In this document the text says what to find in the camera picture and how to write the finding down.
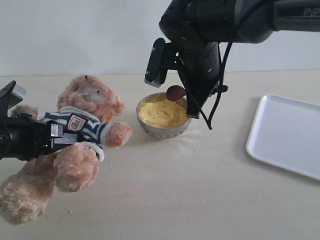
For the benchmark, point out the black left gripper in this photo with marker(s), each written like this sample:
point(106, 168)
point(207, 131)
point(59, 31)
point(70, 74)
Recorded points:
point(23, 138)

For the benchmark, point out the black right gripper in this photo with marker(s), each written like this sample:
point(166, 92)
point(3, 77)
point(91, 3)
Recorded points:
point(201, 66)

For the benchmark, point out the dark red wooden spoon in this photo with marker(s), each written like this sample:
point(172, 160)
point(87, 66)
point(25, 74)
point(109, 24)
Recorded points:
point(176, 92)

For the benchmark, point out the pink teddy bear striped sweater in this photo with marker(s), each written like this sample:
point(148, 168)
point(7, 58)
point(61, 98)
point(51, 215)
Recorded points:
point(62, 149)

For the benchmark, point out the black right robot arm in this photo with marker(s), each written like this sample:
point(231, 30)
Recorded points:
point(196, 27)

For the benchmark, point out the yellow millet grains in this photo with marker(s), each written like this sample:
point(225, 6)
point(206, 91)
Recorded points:
point(163, 114)

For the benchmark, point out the metal bowl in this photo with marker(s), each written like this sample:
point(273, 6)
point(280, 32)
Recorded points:
point(157, 132)

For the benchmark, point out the white rectangular plastic tray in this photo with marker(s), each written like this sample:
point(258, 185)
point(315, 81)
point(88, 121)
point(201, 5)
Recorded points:
point(285, 133)

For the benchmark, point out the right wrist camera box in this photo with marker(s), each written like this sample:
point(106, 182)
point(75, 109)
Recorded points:
point(152, 73)

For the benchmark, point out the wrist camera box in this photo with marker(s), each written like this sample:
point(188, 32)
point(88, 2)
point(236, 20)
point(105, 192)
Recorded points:
point(11, 95)
point(152, 73)

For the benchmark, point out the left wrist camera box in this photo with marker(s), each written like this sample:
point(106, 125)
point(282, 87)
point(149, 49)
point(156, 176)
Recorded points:
point(11, 95)

